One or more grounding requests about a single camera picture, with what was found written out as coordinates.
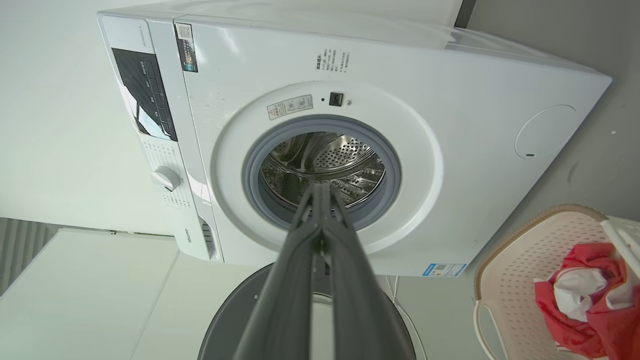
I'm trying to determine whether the dark QR code sticker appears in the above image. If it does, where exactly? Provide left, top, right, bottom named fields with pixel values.
left=175, top=22, right=199, bottom=74

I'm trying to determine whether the beige perforated laundry basket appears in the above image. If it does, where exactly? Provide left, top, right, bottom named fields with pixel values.
left=472, top=204, right=640, bottom=360

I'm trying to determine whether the round white filter cover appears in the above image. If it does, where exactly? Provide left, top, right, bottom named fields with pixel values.
left=515, top=104, right=578, bottom=160

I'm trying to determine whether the white crumpled cloth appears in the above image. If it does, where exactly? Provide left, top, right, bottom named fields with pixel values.
left=552, top=267, right=609, bottom=323

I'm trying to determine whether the white round selector knob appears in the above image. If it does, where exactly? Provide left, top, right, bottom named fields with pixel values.
left=151, top=166, right=182, bottom=193

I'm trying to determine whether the white front-load washing machine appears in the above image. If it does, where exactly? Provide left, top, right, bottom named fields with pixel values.
left=97, top=0, right=613, bottom=278

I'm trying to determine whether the black washer control panel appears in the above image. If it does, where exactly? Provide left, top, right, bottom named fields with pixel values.
left=111, top=47, right=179, bottom=142

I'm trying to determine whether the steel perforated washer drum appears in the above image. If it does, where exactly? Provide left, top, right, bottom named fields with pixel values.
left=260, top=131, right=387, bottom=208

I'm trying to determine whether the round black washing machine door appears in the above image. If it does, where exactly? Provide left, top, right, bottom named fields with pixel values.
left=197, top=261, right=417, bottom=360

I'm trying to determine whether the white warning sticker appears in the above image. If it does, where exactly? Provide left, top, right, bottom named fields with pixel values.
left=266, top=94, right=314, bottom=121

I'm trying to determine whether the blue energy label sticker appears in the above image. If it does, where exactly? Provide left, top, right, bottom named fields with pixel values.
left=422, top=263, right=467, bottom=278

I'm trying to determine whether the thin white floor cable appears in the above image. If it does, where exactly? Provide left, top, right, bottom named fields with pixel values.
left=385, top=275, right=427, bottom=360

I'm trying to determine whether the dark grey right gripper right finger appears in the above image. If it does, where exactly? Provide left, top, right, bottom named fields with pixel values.
left=321, top=183, right=417, bottom=360

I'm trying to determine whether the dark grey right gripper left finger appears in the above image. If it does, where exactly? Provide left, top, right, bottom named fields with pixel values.
left=234, top=183, right=322, bottom=360

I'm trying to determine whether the red garment with white stripes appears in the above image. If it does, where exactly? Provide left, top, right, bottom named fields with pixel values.
left=534, top=243, right=640, bottom=360

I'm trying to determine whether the grey slatted panel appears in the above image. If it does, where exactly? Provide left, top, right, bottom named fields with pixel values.
left=0, top=217, right=57, bottom=297

